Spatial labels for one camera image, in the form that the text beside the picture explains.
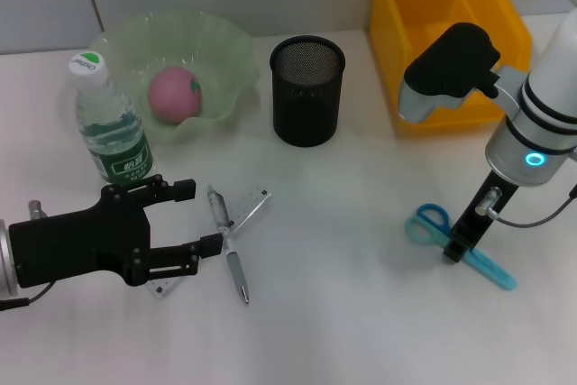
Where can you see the pink toy peach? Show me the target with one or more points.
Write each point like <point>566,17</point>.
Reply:
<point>173,94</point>

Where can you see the green glass fruit bowl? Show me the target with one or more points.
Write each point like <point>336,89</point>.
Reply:
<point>216,87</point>

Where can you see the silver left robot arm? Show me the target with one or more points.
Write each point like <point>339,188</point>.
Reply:
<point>8,259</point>

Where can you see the black mesh pen holder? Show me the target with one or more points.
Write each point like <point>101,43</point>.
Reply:
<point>306,105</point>

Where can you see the yellow plastic bin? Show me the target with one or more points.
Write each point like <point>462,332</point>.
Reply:
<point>392,20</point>

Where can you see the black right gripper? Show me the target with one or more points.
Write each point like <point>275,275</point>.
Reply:
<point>482,218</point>

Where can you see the clear green-label water bottle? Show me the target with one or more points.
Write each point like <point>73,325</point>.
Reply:
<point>117,132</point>

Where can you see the transparent plastic ruler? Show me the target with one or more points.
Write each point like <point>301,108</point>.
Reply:
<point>252,209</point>

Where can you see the right wrist camera unit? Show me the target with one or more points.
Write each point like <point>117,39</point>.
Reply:
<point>451,69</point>

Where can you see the grey clear ballpoint pen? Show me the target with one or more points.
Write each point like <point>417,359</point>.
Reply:
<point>236,272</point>

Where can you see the blue plastic scissors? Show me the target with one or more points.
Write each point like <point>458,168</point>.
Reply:
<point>491,270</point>

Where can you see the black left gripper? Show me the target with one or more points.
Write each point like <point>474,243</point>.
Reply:
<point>81,245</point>

